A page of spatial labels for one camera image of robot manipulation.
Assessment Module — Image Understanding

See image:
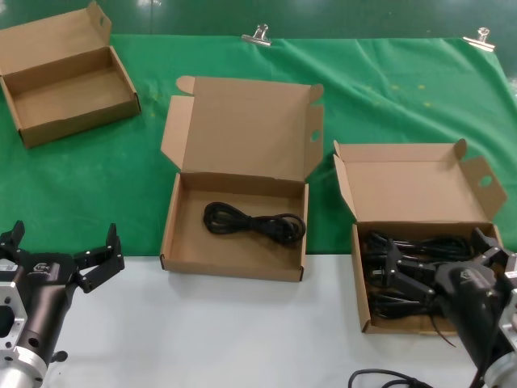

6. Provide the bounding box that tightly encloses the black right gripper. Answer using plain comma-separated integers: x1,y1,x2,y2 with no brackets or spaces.
377,227,517,381

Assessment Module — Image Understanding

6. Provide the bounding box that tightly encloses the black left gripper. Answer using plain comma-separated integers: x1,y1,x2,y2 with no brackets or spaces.
0,220,126,361

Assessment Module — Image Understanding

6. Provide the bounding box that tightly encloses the large open cardboard box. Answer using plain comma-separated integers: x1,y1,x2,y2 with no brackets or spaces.
333,138,509,335
159,74,326,283

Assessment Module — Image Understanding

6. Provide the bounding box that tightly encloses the small open cardboard box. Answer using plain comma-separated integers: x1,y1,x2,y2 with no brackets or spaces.
0,0,142,150

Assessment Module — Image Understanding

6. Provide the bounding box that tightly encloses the green tablecloth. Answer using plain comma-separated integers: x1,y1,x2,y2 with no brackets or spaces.
0,32,517,259

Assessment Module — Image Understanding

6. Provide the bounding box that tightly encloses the silver binder clip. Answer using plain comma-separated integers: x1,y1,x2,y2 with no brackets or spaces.
241,23,274,48
462,27,497,52

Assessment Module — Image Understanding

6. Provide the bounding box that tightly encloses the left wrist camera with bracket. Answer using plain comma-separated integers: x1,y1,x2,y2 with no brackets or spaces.
0,257,30,353

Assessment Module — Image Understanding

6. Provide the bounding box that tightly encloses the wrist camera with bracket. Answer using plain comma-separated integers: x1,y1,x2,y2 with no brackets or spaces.
0,257,30,353
498,252,517,348

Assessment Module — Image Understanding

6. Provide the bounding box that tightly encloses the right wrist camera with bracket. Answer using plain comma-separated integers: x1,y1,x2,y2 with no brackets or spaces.
498,252,517,348

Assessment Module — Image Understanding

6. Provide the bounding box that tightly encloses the black camera cable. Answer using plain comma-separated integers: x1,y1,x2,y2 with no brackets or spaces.
348,367,449,388

